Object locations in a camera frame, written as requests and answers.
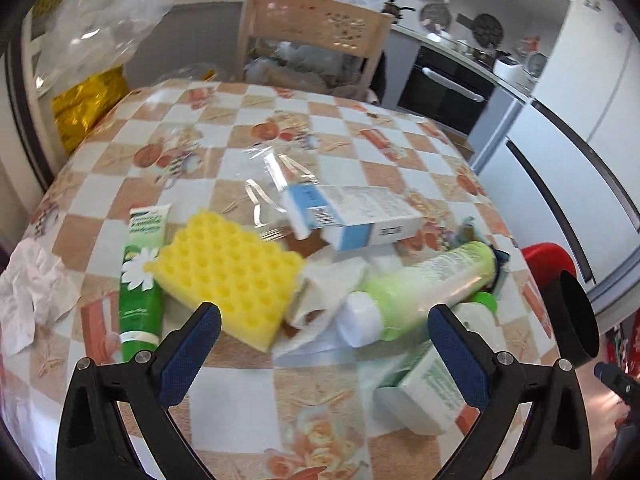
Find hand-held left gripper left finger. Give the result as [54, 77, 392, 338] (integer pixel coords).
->
[56, 301, 222, 480]

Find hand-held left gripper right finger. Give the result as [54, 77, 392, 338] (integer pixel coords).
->
[427, 303, 608, 480]

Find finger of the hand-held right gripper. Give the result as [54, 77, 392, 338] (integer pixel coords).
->
[593, 361, 640, 403]

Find green hand cream tube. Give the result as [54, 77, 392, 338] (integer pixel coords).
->
[119, 203, 172, 363]

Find black trash bin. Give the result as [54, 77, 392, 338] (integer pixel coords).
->
[542, 270, 601, 368]

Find white and green carton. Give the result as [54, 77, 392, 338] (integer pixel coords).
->
[375, 340, 476, 436]

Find yellow dimpled sponge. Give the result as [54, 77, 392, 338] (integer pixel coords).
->
[151, 208, 306, 353]

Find light green bottle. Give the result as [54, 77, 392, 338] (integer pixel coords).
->
[336, 241, 498, 348]

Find dark blue plastic item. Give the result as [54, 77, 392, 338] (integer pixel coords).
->
[487, 245, 511, 296]

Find red plastic stool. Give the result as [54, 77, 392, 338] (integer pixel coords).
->
[520, 242, 581, 311]

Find crumpled white tissue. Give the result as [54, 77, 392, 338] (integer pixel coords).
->
[0, 240, 83, 356]

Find white and blue carton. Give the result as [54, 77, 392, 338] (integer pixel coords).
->
[280, 183, 423, 253]

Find black built-in oven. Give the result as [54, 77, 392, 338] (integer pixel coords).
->
[395, 45, 498, 136]

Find gold foil bag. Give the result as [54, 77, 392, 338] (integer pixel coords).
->
[52, 65, 131, 153]

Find white refrigerator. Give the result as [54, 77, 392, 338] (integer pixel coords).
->
[470, 0, 640, 321]

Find black jacket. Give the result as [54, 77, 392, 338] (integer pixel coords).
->
[372, 55, 388, 106]

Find white rice cooker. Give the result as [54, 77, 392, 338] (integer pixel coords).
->
[492, 55, 536, 91]

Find crumpled grey plastic bags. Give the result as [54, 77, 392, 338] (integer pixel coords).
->
[245, 40, 371, 98]

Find grey kitchen counter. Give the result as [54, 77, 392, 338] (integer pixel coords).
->
[125, 0, 246, 81]

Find black round baking pan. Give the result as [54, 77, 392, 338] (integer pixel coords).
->
[472, 12, 502, 43]

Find large clear plastic bag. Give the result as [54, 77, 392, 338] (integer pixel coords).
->
[35, 0, 186, 96]

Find grey round trivet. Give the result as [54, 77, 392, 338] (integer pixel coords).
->
[420, 2, 453, 28]

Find beige carved chair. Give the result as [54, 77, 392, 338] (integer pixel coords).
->
[235, 0, 396, 103]

